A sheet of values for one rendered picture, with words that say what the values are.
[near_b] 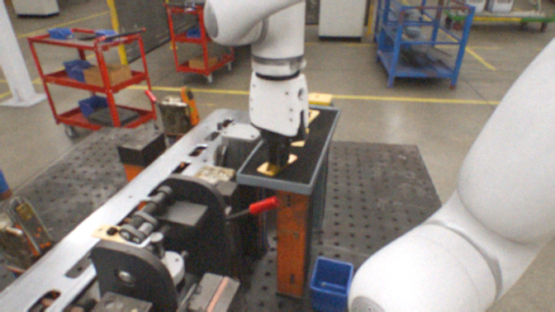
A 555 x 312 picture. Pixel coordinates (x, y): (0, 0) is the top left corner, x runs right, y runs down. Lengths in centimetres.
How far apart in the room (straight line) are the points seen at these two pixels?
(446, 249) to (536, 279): 198
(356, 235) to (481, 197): 89
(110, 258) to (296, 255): 51
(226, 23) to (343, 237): 88
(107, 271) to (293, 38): 42
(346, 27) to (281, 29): 664
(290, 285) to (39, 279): 56
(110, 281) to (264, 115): 34
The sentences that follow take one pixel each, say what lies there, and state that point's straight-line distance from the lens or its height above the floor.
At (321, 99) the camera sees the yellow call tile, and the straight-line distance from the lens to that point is 100.
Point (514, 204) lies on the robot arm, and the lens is 36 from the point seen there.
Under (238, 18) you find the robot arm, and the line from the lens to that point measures 48.
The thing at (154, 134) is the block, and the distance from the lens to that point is 116.
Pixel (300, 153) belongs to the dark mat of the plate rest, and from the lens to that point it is 73.
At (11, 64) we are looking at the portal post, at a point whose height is 44.
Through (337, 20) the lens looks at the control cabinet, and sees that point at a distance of 716.
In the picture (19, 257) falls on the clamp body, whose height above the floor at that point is 97.
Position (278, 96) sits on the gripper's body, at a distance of 59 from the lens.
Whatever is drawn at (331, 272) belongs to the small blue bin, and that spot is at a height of 75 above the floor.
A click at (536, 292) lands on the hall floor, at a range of 235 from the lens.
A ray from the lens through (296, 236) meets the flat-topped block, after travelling 89.
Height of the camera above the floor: 151
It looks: 30 degrees down
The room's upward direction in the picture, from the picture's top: straight up
